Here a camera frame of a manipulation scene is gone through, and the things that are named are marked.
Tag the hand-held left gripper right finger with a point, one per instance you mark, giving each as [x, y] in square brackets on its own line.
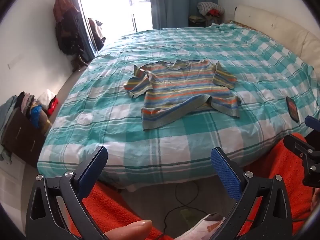
[226, 170]

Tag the red box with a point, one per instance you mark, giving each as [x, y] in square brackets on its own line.
[53, 105]

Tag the dark wooden dresser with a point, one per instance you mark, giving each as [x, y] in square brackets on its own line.
[22, 140]

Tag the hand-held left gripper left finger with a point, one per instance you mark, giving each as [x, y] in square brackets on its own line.
[93, 168]

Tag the hanging dark clothes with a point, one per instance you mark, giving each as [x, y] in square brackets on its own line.
[68, 30]

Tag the blue curtain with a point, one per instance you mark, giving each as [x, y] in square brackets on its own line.
[172, 2]

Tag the bed with teal checked sheet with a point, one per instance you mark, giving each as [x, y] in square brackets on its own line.
[175, 55]

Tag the orange fleece garment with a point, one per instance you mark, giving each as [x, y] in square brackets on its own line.
[275, 160]

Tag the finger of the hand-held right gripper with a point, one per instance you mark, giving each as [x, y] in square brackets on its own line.
[293, 143]
[312, 123]

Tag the white plastic bag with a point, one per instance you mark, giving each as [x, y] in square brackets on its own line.
[46, 98]

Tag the sliding glass door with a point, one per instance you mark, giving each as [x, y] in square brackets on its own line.
[112, 2]

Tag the person's left hand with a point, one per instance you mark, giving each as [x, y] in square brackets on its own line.
[130, 228]

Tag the cream padded headboard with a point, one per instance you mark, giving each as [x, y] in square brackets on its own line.
[282, 27]

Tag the striped knit sweater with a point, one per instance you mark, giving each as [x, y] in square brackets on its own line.
[180, 90]

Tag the white printed paper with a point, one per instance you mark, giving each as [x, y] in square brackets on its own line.
[200, 227]

